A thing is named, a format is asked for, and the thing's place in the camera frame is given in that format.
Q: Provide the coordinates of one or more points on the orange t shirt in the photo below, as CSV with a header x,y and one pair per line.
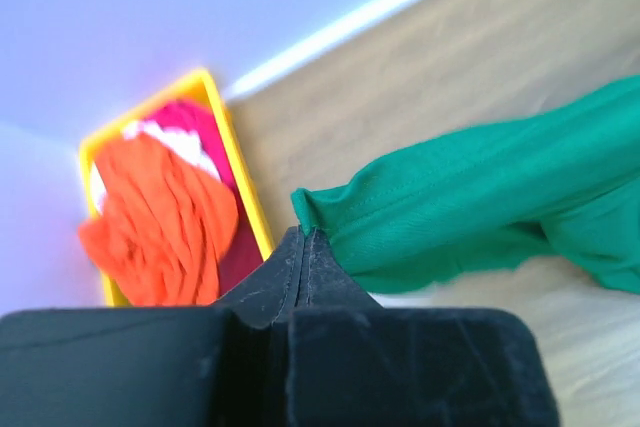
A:
x,y
165,225

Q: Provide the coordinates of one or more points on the pink white t shirt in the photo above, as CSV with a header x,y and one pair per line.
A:
x,y
177,146

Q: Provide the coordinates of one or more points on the green t shirt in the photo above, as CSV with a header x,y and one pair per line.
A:
x,y
564,182

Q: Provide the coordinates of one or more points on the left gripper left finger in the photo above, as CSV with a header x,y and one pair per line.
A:
x,y
219,365

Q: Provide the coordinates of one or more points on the dark red t shirt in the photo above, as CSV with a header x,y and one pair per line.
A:
x,y
243,256

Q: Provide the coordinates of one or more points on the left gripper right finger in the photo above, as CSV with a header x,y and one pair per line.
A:
x,y
352,362

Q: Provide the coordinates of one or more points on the yellow plastic bin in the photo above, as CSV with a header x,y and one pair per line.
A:
x,y
197,89

